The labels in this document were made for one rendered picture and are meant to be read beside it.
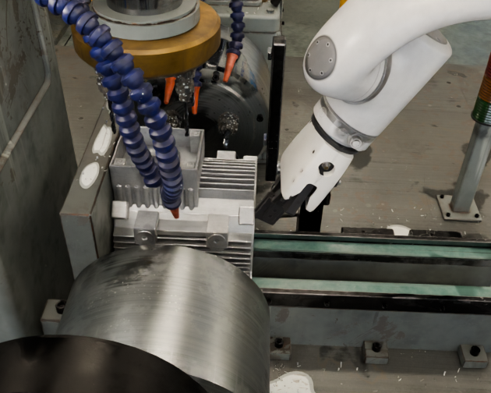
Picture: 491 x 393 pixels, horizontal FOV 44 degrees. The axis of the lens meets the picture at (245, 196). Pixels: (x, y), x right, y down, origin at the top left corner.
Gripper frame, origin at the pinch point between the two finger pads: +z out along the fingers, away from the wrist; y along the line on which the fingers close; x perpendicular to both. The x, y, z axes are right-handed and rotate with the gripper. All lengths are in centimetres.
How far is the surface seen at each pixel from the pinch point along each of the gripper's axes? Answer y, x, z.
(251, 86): 27.5, 4.9, -1.4
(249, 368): -27.8, 3.2, -0.9
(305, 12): 331, -80, 80
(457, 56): 273, -156, 36
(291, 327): -1.1, -16.3, 18.9
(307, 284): 1.8, -14.3, 11.5
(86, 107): 71, 26, 48
